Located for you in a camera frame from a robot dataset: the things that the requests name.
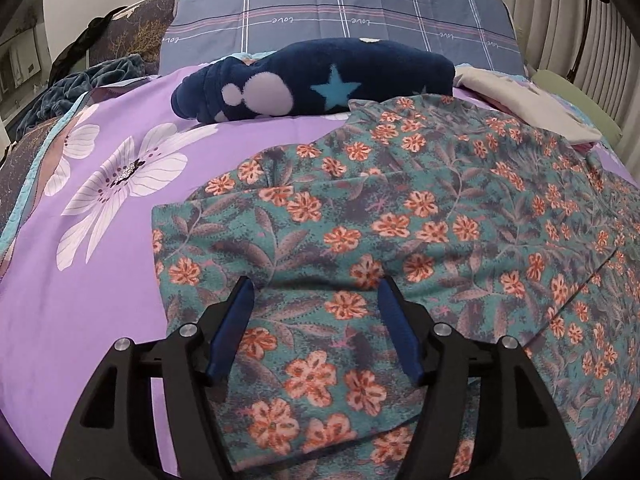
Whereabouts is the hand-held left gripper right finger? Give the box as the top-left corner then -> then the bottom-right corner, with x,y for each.
376,276 -> 583,480

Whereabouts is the teal floral garment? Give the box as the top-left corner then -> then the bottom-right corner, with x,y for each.
151,96 -> 640,480

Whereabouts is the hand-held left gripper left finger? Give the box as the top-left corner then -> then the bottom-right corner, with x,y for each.
51,276 -> 256,480

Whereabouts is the dark floral pillow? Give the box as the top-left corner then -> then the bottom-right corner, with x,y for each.
89,0 -> 177,77

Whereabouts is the black garment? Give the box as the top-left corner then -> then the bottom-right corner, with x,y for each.
50,6 -> 128,81

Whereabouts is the white cloth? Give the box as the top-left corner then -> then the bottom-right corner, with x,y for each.
452,67 -> 603,146

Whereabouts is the pale green pad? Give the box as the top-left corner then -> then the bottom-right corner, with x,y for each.
530,69 -> 623,146

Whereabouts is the blue fuzzy blanket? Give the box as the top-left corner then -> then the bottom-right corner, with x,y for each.
17,54 -> 151,131

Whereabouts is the beige curtain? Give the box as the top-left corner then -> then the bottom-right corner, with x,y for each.
510,0 -> 640,171

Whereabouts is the navy star fleece blanket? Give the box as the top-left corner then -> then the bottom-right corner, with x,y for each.
171,37 -> 456,125

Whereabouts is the purple floral bedsheet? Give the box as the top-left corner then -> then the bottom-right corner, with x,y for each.
0,62 -> 640,480

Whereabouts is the black stand pole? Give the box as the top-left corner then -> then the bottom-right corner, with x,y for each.
565,0 -> 608,81

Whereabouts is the blue-grey plaid pillow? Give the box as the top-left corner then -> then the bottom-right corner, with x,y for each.
161,0 -> 526,77

